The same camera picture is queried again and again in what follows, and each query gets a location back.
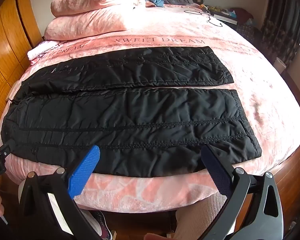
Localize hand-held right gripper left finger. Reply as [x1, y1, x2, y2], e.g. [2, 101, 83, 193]
[18, 145, 101, 240]

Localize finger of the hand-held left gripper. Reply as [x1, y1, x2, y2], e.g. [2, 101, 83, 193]
[0, 137, 16, 167]

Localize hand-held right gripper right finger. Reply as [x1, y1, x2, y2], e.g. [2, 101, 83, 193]
[202, 144, 284, 240]

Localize black quilted pants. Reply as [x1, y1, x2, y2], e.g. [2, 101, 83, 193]
[2, 45, 262, 178]

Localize pink printed bed blanket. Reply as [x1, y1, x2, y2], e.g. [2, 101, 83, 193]
[0, 3, 300, 213]

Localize maroon and white shoe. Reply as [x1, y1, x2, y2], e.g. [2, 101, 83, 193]
[89, 210, 113, 240]

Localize white folded towel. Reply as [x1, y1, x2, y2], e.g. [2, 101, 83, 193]
[27, 41, 59, 61]

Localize wooden wardrobe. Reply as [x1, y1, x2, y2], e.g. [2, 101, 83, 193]
[0, 0, 44, 140]

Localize white waste bin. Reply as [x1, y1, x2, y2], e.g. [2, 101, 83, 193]
[274, 57, 287, 73]

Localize folded pink quilt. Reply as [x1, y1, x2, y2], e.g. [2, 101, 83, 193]
[44, 0, 147, 42]

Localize dark red cloth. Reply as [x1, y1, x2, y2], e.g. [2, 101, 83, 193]
[233, 7, 254, 22]

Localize dark patterned curtain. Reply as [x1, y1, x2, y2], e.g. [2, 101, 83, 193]
[261, 0, 300, 57]

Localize black cable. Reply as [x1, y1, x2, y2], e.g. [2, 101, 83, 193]
[184, 9, 223, 27]

